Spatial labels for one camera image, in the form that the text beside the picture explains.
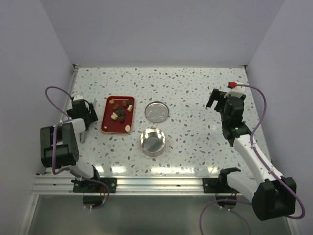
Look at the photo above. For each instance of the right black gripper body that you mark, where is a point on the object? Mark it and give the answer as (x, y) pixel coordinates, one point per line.
(223, 116)

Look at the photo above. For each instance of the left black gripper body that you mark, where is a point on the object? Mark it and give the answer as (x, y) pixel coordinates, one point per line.
(91, 115)

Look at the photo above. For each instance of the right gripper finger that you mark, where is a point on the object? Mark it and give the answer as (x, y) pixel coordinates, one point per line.
(221, 100)
(213, 97)

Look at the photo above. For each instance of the metal serving tongs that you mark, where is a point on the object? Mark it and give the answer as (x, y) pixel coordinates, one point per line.
(89, 117)

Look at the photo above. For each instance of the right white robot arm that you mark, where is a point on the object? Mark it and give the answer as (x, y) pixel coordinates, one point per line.
(270, 193)

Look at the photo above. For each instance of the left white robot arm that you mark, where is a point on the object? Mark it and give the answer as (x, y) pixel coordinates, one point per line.
(59, 143)

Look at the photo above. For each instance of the round cream chocolate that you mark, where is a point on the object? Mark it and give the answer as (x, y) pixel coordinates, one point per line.
(127, 128)

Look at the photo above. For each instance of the red rectangular tray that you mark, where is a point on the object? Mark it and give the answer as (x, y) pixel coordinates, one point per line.
(110, 126)

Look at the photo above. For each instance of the round silver tin lid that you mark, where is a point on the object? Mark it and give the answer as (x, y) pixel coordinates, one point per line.
(156, 112)

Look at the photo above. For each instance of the round silver tin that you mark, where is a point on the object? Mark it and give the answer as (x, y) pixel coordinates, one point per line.
(152, 142)

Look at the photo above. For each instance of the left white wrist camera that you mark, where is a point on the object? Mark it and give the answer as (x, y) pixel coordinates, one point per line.
(78, 97)

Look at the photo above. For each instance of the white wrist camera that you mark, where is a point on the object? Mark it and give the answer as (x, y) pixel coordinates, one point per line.
(237, 89)
(78, 97)

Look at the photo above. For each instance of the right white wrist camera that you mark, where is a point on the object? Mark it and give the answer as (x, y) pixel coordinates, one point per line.
(237, 89)

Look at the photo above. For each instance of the right black base bracket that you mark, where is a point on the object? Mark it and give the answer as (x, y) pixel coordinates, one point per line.
(219, 184)

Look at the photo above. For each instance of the black base bracket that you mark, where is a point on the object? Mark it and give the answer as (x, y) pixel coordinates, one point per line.
(219, 184)
(89, 187)

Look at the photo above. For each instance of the aluminium front rail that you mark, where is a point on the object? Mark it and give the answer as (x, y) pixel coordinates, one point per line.
(137, 185)

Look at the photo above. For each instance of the left black base bracket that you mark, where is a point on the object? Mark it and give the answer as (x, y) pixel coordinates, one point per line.
(89, 187)

